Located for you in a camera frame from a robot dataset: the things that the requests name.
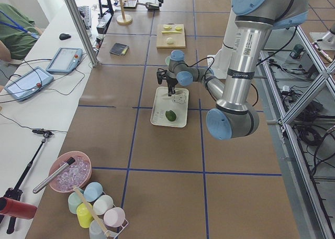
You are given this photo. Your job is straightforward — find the pink bowl with ice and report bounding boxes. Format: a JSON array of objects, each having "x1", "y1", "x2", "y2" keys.
[{"x1": 49, "y1": 151, "x2": 92, "y2": 193}]

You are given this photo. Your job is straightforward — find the blue teach pendant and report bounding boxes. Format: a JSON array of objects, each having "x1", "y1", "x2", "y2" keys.
[
  {"x1": 46, "y1": 47, "x2": 83, "y2": 74},
  {"x1": 4, "y1": 67, "x2": 54, "y2": 101}
]

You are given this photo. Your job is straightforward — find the wooden stand with round base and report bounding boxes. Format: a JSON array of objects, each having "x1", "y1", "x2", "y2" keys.
[{"x1": 116, "y1": 0, "x2": 132, "y2": 25}]

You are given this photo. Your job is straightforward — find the white wire cup rack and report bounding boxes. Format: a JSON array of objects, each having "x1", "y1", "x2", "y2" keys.
[{"x1": 105, "y1": 203, "x2": 129, "y2": 238}]

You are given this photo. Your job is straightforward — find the person in green shirt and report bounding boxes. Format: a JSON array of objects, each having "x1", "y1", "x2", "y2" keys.
[{"x1": 1, "y1": 3, "x2": 42, "y2": 62}]

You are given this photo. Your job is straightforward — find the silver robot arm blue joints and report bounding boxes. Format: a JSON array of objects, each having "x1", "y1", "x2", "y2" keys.
[{"x1": 157, "y1": 0, "x2": 308, "y2": 140}]

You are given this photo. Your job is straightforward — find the white round food piece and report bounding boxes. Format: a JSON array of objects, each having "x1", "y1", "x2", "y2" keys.
[{"x1": 166, "y1": 37, "x2": 174, "y2": 45}]

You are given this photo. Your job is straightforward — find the grey cup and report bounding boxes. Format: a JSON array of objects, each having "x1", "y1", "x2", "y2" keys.
[{"x1": 89, "y1": 220, "x2": 107, "y2": 239}]

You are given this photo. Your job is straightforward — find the aluminium frame rail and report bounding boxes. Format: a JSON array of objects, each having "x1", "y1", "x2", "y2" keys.
[{"x1": 257, "y1": 28, "x2": 334, "y2": 238}]

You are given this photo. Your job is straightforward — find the wooden rack handle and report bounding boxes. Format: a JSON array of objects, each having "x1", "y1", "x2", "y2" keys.
[{"x1": 73, "y1": 186, "x2": 112, "y2": 238}]

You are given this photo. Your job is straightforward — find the white rectangular tray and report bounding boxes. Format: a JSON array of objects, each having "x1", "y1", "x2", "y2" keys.
[{"x1": 150, "y1": 86, "x2": 189, "y2": 128}]

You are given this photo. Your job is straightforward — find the aluminium frame post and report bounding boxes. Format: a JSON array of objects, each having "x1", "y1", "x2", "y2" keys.
[{"x1": 64, "y1": 0, "x2": 98, "y2": 67}]

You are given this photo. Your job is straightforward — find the black computer mouse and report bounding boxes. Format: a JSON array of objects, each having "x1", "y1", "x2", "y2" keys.
[{"x1": 59, "y1": 33, "x2": 71, "y2": 40}]

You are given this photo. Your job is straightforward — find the black selfie stick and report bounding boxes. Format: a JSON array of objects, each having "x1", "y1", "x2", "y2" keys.
[{"x1": 1, "y1": 129, "x2": 53, "y2": 234}]

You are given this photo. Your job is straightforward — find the yellow cup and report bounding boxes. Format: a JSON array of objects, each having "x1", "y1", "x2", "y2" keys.
[{"x1": 76, "y1": 203, "x2": 94, "y2": 229}]

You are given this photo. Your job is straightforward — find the silver metal rod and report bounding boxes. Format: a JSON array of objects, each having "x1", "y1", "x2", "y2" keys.
[{"x1": 32, "y1": 157, "x2": 75, "y2": 194}]

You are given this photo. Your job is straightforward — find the pink cup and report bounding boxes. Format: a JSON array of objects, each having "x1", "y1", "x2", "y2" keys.
[{"x1": 104, "y1": 207, "x2": 125, "y2": 227}]

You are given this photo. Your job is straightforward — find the wooden cutting board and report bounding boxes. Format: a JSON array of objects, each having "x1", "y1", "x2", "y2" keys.
[{"x1": 156, "y1": 24, "x2": 186, "y2": 49}]

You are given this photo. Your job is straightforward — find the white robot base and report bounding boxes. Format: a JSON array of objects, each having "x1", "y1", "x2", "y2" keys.
[{"x1": 207, "y1": 46, "x2": 232, "y2": 79}]

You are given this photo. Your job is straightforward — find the green bowl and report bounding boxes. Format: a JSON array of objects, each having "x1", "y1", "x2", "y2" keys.
[{"x1": 165, "y1": 56, "x2": 170, "y2": 66}]

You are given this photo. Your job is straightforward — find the metal scoop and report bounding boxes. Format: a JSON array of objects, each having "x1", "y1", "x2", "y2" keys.
[{"x1": 137, "y1": 2, "x2": 160, "y2": 11}]

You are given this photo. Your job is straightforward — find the blue teach pendant far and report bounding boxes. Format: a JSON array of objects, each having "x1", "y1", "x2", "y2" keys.
[{"x1": 46, "y1": 47, "x2": 83, "y2": 74}]

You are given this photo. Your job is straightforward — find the white cup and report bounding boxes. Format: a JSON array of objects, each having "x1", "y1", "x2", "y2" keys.
[{"x1": 93, "y1": 194, "x2": 114, "y2": 215}]

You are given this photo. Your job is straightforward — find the yellow stick food piece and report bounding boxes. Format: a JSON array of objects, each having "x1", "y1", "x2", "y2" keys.
[{"x1": 161, "y1": 30, "x2": 182, "y2": 34}]

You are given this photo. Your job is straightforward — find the dark tray far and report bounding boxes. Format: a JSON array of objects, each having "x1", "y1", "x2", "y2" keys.
[{"x1": 123, "y1": 0, "x2": 138, "y2": 9}]

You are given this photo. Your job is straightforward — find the pale green cup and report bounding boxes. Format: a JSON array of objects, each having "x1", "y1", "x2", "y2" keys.
[{"x1": 68, "y1": 192, "x2": 82, "y2": 214}]

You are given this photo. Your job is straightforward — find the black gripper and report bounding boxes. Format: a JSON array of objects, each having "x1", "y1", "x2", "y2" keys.
[{"x1": 166, "y1": 76, "x2": 177, "y2": 96}]

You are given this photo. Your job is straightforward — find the lemon slice left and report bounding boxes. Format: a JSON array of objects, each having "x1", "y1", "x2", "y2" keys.
[{"x1": 163, "y1": 25, "x2": 172, "y2": 30}]

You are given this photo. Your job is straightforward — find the red cylinder tool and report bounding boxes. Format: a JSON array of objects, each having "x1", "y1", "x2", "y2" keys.
[{"x1": 1, "y1": 197, "x2": 37, "y2": 220}]

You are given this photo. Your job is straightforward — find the light blue cup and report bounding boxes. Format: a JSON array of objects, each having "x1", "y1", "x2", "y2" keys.
[{"x1": 84, "y1": 182, "x2": 103, "y2": 202}]

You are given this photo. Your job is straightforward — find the dark notebook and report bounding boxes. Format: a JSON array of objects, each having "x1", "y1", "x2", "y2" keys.
[{"x1": 109, "y1": 42, "x2": 129, "y2": 56}]

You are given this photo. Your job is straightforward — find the blue teach pendant near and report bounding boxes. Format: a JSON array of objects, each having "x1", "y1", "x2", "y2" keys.
[{"x1": 4, "y1": 67, "x2": 54, "y2": 101}]

